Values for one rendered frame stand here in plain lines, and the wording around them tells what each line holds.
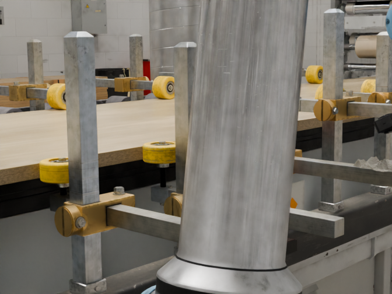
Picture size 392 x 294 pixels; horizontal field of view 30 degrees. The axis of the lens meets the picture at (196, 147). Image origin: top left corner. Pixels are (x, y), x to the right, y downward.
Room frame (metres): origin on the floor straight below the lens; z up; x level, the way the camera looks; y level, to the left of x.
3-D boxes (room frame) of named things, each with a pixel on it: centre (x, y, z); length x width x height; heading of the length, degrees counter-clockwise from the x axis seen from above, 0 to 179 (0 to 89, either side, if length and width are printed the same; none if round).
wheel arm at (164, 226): (1.15, 0.09, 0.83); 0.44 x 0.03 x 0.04; 47
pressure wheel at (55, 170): (1.28, 0.24, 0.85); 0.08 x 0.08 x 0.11
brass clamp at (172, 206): (1.38, 0.00, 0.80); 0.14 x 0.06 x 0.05; 137
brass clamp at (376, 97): (1.93, -0.51, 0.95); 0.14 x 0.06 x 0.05; 137
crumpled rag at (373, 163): (1.41, -0.36, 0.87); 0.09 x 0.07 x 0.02; 47
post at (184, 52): (1.36, 0.01, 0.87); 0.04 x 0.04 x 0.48; 47
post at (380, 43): (1.91, -0.49, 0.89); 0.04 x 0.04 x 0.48; 47
